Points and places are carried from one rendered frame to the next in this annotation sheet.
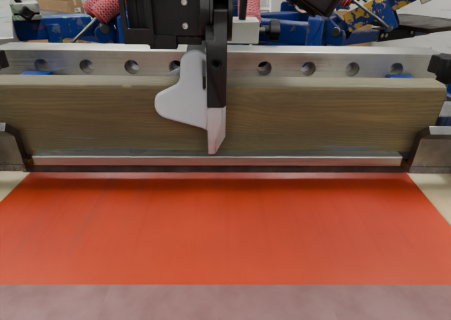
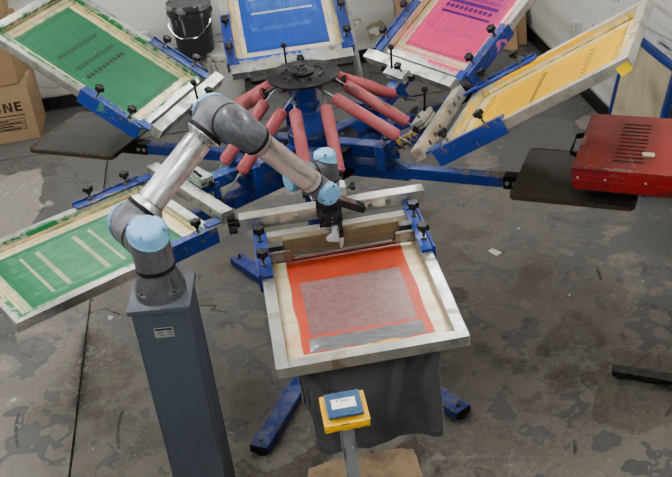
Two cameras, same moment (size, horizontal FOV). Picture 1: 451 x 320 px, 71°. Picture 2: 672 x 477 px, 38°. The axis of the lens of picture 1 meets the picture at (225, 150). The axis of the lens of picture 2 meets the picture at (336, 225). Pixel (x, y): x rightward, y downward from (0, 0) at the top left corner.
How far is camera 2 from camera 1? 309 cm
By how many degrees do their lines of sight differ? 4
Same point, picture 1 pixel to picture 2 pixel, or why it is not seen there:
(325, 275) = (371, 269)
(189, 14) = (333, 219)
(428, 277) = (392, 266)
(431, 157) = (399, 238)
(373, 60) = (395, 197)
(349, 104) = (374, 229)
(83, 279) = (321, 278)
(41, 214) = (300, 271)
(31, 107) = (293, 244)
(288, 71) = not seen: hidden behind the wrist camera
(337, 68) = (381, 202)
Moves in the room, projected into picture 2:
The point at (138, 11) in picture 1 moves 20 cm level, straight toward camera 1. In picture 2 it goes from (322, 220) to (344, 247)
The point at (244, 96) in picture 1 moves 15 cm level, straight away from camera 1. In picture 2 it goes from (347, 232) to (344, 210)
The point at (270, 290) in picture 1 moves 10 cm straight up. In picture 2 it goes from (359, 273) to (357, 248)
